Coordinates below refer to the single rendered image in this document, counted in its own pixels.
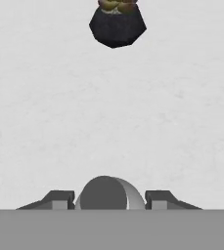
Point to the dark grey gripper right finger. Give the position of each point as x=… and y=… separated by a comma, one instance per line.
x=160, y=198

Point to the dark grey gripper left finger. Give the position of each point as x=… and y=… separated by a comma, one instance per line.
x=58, y=198

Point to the grey round cylinder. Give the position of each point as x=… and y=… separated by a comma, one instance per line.
x=105, y=194

